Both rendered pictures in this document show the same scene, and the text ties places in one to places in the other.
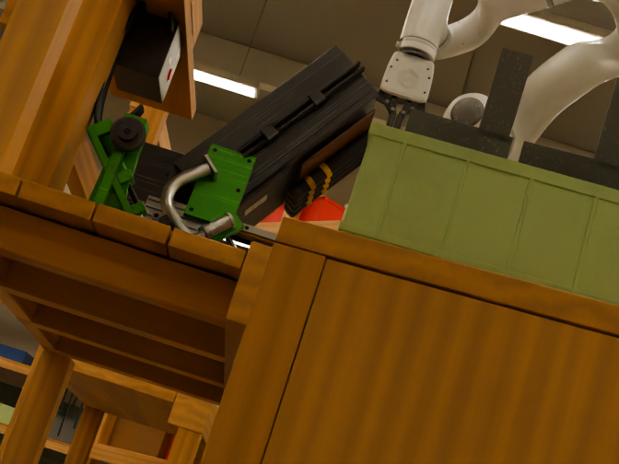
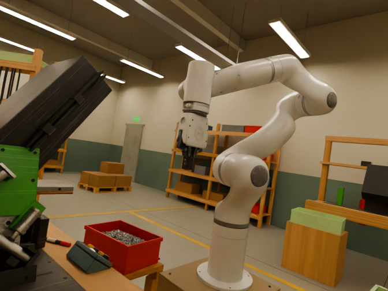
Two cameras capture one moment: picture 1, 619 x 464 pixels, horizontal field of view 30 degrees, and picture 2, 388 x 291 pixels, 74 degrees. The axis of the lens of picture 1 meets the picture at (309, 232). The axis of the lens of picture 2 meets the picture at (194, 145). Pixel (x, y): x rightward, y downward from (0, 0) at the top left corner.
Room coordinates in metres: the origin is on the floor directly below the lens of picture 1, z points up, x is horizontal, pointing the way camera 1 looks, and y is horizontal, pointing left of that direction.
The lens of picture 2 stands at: (1.71, 0.51, 1.33)
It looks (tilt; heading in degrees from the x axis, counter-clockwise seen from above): 2 degrees up; 310
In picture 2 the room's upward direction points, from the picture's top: 9 degrees clockwise
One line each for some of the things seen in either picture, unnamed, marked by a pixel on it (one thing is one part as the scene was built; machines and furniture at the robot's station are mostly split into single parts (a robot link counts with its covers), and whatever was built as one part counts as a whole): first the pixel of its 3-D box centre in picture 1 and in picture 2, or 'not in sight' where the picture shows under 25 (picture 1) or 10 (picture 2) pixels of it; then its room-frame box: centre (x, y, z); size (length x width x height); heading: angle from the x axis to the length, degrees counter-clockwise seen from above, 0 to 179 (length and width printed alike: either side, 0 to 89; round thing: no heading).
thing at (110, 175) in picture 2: not in sight; (107, 176); (8.12, -3.60, 0.37); 1.20 x 0.80 x 0.74; 96
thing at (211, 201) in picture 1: (220, 190); (13, 178); (2.65, 0.23, 1.17); 0.13 x 0.12 x 0.20; 179
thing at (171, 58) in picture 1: (147, 56); not in sight; (2.62, 0.51, 1.42); 0.17 x 0.12 x 0.15; 179
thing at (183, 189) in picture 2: not in sight; (217, 167); (5.47, -5.03, 1.10); 3.01 x 0.55 x 2.20; 178
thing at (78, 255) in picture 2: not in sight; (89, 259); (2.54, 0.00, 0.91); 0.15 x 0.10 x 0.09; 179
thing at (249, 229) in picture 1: (227, 232); (10, 186); (2.81, 0.20, 1.11); 0.39 x 0.16 x 0.03; 89
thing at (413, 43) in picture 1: (414, 52); (195, 109); (2.24, -0.10, 1.47); 0.09 x 0.08 x 0.03; 88
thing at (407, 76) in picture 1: (408, 78); (192, 129); (2.24, -0.10, 1.41); 0.10 x 0.07 x 0.11; 88
